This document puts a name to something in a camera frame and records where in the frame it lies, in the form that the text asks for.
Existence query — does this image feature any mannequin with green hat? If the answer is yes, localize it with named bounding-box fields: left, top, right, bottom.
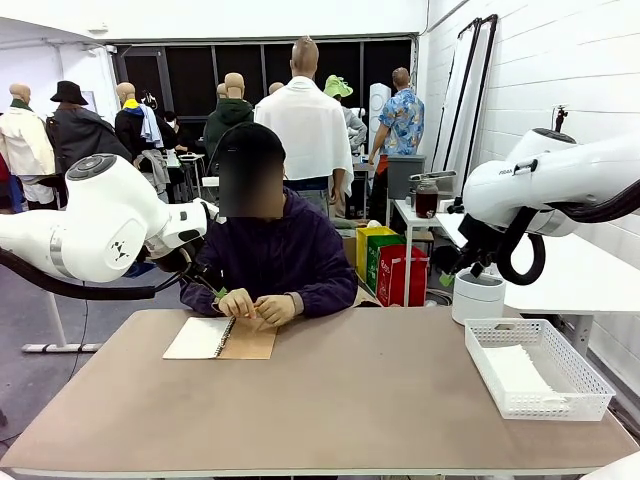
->
left=323, top=74, right=369, bottom=149

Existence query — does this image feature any glass jar dark liquid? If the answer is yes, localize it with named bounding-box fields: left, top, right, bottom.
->
left=414, top=177, right=440, bottom=220

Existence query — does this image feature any mannequin with black hat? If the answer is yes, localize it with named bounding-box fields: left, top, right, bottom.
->
left=47, top=80, right=134, bottom=176

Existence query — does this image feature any white cylindrical bin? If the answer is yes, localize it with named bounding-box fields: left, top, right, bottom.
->
left=451, top=272, right=506, bottom=326

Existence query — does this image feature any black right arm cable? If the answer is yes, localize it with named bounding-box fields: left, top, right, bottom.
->
left=497, top=182, right=640, bottom=286

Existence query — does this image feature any white perforated plastic basket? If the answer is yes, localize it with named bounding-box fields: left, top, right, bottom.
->
left=463, top=318, right=617, bottom=421

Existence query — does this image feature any small white background table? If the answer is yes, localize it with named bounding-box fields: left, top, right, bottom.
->
left=164, top=152, right=207, bottom=201

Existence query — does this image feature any black framed white panel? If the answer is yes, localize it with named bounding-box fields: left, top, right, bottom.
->
left=462, top=13, right=499, bottom=174
left=432, top=17, right=482, bottom=174

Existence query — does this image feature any dark window wall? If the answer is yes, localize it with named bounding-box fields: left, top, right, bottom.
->
left=114, top=33, right=419, bottom=121

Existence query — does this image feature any person's left hand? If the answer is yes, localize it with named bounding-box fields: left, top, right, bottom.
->
left=254, top=294, right=297, bottom=327

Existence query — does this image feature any green shopping bag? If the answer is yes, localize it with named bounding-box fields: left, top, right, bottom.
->
left=366, top=234, right=407, bottom=296

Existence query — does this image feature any mannequin black jacket yellow collar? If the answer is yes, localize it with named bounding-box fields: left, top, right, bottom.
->
left=114, top=82, right=176, bottom=166

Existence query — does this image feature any mannequin in green hoodie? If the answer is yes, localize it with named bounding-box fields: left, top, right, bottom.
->
left=203, top=72, right=255, bottom=171

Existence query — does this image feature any spiral notebook brown cover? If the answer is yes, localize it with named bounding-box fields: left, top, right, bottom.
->
left=162, top=315, right=279, bottom=361

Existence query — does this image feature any yellow shopping bag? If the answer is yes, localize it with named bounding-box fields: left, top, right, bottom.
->
left=355, top=225, right=399, bottom=289

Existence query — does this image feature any grey bin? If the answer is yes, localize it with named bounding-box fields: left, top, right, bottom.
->
left=387, top=154, right=427, bottom=201

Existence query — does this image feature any background person in black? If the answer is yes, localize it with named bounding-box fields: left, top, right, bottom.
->
left=159, top=109, right=194, bottom=152

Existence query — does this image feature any white table leg stand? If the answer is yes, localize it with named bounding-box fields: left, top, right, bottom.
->
left=22, top=292, right=104, bottom=354

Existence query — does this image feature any person's left forearm purple sleeve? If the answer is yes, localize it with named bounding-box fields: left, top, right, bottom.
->
left=289, top=282, right=359, bottom=319

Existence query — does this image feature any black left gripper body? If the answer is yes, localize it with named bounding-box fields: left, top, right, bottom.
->
left=187, top=263, right=226, bottom=295

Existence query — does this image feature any person's right hand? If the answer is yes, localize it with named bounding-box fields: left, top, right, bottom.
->
left=218, top=288, right=257, bottom=320

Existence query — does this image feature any white work table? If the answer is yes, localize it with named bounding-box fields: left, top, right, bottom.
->
left=502, top=234, right=640, bottom=351

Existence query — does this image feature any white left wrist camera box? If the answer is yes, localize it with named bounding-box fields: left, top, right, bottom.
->
left=199, top=198, right=227, bottom=224

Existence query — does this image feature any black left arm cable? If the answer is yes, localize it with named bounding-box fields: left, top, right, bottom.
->
left=0, top=248, right=194, bottom=301

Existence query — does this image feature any white paper sheet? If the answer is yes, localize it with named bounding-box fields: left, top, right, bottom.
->
left=482, top=344, right=571, bottom=407

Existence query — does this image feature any grey green cloth pile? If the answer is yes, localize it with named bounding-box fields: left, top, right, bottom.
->
left=333, top=218, right=371, bottom=239

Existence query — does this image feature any tall white air purifier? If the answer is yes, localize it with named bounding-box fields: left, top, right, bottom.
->
left=368, top=82, right=393, bottom=136

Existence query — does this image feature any grey tool on jar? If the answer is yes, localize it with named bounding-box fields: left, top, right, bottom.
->
left=408, top=169, right=457, bottom=182

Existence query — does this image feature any black cap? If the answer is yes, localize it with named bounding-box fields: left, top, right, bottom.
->
left=217, top=122, right=287, bottom=166

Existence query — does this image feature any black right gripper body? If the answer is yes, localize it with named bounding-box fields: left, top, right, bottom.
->
left=455, top=213, right=502, bottom=274

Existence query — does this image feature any red shopping bag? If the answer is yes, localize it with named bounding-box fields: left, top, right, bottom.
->
left=375, top=244, right=430, bottom=308

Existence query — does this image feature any mannequin in cream coat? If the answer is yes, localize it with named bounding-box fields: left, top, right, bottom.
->
left=0, top=83, right=56, bottom=211

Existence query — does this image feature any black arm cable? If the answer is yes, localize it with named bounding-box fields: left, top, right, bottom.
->
left=497, top=182, right=640, bottom=286
left=0, top=248, right=194, bottom=301

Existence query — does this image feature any person's right forearm purple sleeve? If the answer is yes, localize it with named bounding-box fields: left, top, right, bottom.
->
left=179, top=277, right=225, bottom=316

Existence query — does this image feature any person in purple jacket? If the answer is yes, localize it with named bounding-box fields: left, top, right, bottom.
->
left=179, top=187, right=359, bottom=319

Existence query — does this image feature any mannequin with white cloth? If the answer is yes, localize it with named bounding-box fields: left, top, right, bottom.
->
left=253, top=35, right=355, bottom=201

